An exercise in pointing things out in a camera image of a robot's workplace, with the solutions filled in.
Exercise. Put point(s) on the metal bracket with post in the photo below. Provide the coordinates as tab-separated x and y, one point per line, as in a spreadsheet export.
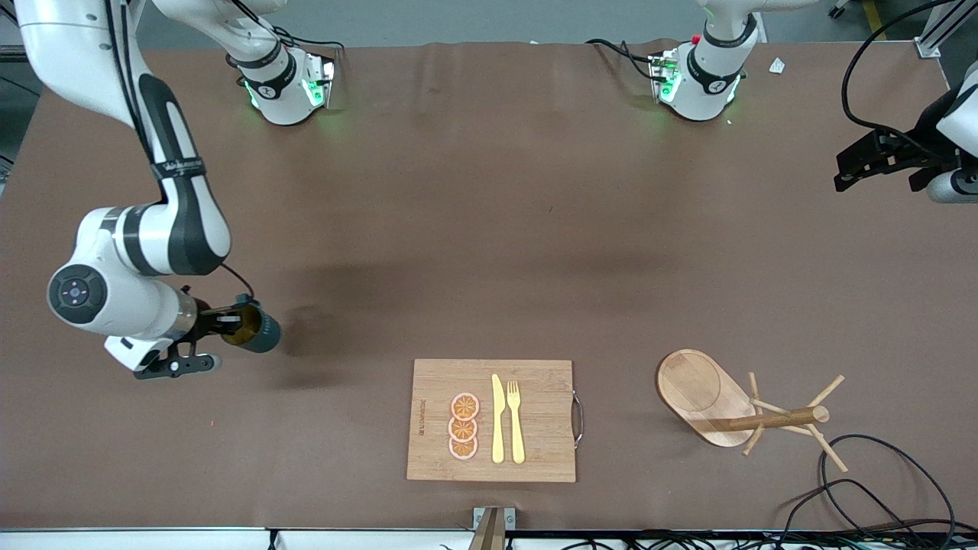
493	527

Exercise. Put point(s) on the dark teal ribbed cup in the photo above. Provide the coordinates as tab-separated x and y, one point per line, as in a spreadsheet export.
263	336

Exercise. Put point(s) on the bamboo cutting board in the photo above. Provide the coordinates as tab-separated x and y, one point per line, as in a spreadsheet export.
542	412

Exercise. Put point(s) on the yellow plastic fork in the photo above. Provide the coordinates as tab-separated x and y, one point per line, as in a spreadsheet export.
517	435

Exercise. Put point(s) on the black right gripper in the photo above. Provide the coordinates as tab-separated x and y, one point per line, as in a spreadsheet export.
208	318

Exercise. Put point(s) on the yellow plastic knife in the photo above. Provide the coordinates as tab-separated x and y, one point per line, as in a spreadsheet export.
497	428

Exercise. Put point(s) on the wooden mug tree rack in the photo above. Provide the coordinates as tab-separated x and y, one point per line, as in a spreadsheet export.
688	386

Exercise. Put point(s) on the orange slice toy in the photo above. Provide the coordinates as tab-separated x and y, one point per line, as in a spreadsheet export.
464	406

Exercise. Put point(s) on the brown table cover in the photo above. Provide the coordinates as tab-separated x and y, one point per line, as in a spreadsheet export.
458	229

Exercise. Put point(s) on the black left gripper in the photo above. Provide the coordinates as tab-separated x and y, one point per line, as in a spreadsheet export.
911	150

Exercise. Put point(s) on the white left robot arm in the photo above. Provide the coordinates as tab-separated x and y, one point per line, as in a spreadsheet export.
707	84

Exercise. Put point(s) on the white paper scrap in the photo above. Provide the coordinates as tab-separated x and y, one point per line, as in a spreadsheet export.
777	66

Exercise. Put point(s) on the aluminium frame post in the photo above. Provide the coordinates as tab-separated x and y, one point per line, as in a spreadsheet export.
932	38

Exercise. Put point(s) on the black caster wheel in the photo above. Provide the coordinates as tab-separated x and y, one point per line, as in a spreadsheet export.
838	9

